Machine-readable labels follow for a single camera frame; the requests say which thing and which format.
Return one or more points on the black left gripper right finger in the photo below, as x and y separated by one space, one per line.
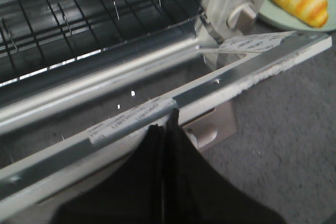
197 193

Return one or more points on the white Toshiba toaster oven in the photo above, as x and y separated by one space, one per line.
225 1

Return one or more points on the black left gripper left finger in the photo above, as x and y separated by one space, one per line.
132 194

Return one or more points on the light green plate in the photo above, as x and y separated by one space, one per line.
275 16

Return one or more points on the lower beige timer knob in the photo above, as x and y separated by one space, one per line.
242 17

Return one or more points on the white oven glass door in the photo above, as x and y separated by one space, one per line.
66 130

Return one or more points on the metal wire oven rack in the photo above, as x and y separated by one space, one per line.
39 35

